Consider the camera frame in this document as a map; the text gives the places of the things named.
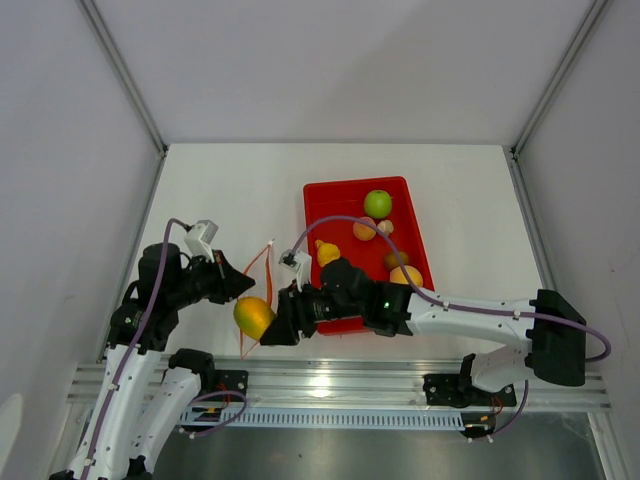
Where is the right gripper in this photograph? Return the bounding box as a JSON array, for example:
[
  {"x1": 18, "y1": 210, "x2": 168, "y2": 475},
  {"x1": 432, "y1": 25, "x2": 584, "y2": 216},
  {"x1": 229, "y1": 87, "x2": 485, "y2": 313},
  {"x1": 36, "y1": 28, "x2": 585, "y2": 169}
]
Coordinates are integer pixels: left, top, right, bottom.
[{"x1": 262, "y1": 279, "x2": 364, "y2": 347}]

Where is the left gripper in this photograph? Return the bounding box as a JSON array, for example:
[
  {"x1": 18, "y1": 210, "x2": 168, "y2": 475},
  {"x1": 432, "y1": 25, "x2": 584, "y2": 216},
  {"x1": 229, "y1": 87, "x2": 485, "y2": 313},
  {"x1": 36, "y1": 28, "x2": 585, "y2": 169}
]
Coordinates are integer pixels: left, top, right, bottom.
[{"x1": 169, "y1": 249, "x2": 255, "y2": 308}]

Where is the clear zip top bag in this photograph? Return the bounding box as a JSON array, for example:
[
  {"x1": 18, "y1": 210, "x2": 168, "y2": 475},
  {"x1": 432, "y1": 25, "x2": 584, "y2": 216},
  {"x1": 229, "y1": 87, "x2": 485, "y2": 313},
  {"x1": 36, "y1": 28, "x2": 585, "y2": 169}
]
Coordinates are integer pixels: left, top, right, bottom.
[{"x1": 233, "y1": 239, "x2": 275, "y2": 359}]

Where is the yellow green mango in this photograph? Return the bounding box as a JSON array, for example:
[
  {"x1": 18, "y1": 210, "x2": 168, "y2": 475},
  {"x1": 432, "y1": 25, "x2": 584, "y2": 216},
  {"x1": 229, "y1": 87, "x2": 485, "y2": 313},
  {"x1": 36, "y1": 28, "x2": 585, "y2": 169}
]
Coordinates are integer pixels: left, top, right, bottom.
[{"x1": 233, "y1": 296, "x2": 275, "y2": 341}]

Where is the yellow bumpy gourd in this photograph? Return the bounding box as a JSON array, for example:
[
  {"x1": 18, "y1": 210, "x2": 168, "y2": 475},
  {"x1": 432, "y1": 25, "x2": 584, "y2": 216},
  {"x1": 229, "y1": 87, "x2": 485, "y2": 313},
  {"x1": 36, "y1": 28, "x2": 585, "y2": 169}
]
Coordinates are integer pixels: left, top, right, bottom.
[{"x1": 314, "y1": 240, "x2": 341, "y2": 268}]

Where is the orange fruit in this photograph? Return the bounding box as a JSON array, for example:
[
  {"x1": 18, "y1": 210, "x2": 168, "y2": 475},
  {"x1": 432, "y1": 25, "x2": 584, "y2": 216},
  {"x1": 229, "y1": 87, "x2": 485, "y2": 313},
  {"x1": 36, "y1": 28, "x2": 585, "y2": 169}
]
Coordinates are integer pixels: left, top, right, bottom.
[{"x1": 389, "y1": 265, "x2": 423, "y2": 287}]

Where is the brown kiwi fruit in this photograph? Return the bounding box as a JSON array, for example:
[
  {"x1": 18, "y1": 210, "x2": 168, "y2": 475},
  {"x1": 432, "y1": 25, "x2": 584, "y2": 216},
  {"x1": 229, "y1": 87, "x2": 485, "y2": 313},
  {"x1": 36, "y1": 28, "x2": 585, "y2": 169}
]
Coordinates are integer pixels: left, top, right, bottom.
[{"x1": 383, "y1": 251, "x2": 409, "y2": 272}]

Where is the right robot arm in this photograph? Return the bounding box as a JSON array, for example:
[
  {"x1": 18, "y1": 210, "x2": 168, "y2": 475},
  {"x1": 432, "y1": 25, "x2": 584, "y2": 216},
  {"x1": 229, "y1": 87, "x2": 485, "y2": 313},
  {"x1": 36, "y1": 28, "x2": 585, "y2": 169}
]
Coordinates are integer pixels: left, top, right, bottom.
[{"x1": 259, "y1": 258, "x2": 586, "y2": 404}]

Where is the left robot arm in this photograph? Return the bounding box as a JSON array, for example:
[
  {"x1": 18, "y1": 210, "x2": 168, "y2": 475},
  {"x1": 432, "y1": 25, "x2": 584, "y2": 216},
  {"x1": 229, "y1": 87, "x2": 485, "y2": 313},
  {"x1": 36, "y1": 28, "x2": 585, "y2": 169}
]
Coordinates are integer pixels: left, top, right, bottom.
[{"x1": 52, "y1": 242, "x2": 255, "y2": 479}]

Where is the pink peach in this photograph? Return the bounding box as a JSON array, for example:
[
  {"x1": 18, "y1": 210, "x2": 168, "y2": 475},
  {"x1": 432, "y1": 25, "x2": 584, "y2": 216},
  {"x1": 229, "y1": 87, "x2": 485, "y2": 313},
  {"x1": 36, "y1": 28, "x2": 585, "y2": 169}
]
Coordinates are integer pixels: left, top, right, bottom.
[{"x1": 352, "y1": 216, "x2": 377, "y2": 242}]

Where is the beige garlic bulb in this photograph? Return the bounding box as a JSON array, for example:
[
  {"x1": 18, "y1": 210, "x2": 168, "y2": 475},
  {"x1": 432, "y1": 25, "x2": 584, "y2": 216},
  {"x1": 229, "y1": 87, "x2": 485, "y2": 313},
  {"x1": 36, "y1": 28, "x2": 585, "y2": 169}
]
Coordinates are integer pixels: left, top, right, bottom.
[{"x1": 377, "y1": 219, "x2": 395, "y2": 236}]

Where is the green apple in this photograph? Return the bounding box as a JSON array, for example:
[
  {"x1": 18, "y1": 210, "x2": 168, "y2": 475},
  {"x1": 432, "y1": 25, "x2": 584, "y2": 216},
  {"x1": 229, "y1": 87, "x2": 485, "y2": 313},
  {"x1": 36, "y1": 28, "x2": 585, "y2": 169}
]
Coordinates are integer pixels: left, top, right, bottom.
[{"x1": 363, "y1": 190, "x2": 393, "y2": 219}]

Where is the red plastic tray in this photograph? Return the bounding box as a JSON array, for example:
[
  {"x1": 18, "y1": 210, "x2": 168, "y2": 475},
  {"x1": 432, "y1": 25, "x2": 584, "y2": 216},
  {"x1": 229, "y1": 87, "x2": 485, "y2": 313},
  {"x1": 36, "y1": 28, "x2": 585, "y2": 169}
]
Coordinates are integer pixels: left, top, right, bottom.
[{"x1": 302, "y1": 175, "x2": 436, "y2": 337}]

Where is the aluminium mounting rail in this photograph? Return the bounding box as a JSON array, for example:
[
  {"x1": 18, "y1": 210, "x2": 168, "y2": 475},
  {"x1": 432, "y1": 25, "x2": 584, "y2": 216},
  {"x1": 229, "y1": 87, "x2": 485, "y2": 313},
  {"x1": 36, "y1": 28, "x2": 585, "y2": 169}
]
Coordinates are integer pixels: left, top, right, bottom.
[{"x1": 67, "y1": 357, "x2": 612, "y2": 414}]

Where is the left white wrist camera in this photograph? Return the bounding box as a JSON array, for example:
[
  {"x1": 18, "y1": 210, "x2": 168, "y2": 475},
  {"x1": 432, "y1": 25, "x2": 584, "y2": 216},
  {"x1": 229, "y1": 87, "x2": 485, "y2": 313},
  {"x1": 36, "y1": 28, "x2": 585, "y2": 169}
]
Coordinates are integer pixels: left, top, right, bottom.
[{"x1": 184, "y1": 220, "x2": 218, "y2": 262}]

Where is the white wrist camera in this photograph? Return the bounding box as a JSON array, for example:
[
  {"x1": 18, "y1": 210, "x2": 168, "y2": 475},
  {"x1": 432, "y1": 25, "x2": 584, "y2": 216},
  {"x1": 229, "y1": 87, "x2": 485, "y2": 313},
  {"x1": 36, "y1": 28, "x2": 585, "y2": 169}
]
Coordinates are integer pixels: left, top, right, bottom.
[
  {"x1": 184, "y1": 220, "x2": 218, "y2": 262},
  {"x1": 279, "y1": 249, "x2": 312, "y2": 290}
]

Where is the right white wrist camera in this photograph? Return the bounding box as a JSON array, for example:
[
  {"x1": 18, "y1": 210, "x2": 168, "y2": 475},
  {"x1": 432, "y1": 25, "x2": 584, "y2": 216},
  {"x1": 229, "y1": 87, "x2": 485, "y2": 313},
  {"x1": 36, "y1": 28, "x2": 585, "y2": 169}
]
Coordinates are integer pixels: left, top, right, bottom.
[{"x1": 279, "y1": 249, "x2": 312, "y2": 290}]

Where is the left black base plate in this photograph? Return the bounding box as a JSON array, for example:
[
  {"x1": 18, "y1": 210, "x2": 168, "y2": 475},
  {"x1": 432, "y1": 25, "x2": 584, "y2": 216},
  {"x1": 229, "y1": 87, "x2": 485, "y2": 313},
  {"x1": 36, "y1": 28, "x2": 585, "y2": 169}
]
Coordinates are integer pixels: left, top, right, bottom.
[{"x1": 200, "y1": 369, "x2": 249, "y2": 402}]

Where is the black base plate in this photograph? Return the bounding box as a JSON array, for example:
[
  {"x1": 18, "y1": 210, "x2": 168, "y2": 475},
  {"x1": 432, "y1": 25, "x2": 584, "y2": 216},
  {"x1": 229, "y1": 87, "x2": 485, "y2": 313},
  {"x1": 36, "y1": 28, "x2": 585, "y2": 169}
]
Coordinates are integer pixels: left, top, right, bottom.
[
  {"x1": 423, "y1": 373, "x2": 517, "y2": 409},
  {"x1": 200, "y1": 369, "x2": 249, "y2": 402}
]

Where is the slotted cable duct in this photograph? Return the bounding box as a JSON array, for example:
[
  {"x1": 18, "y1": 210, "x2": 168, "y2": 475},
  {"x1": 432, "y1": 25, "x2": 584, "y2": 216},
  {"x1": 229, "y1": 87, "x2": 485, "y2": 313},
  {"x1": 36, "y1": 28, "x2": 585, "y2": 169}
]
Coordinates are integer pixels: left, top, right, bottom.
[{"x1": 87, "y1": 405, "x2": 466, "y2": 431}]

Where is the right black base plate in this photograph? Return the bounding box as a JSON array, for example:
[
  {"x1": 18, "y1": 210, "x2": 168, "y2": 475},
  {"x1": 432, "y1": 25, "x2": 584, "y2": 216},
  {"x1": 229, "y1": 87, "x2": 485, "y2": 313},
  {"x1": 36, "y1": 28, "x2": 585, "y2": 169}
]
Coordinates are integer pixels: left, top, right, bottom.
[{"x1": 423, "y1": 373, "x2": 517, "y2": 409}]

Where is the left aluminium frame post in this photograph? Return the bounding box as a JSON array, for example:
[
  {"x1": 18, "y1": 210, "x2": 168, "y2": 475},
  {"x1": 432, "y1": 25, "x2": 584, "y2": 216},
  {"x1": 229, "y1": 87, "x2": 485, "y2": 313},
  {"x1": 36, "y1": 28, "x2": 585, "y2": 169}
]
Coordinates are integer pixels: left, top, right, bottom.
[{"x1": 76, "y1": 0, "x2": 168, "y2": 157}]

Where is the aluminium frame post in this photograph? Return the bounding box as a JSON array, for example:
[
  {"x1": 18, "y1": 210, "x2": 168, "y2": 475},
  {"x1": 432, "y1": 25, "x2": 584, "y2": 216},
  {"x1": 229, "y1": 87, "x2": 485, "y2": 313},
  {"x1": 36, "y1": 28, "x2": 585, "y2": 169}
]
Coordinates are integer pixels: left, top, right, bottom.
[
  {"x1": 510, "y1": 0, "x2": 612, "y2": 160},
  {"x1": 76, "y1": 0, "x2": 168, "y2": 157}
]

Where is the right aluminium frame post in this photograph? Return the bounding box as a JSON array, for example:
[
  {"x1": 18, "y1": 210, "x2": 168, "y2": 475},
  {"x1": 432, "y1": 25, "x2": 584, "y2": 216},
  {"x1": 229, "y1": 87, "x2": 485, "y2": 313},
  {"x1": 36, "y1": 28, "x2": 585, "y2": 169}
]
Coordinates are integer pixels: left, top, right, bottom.
[{"x1": 510, "y1": 0, "x2": 612, "y2": 160}]

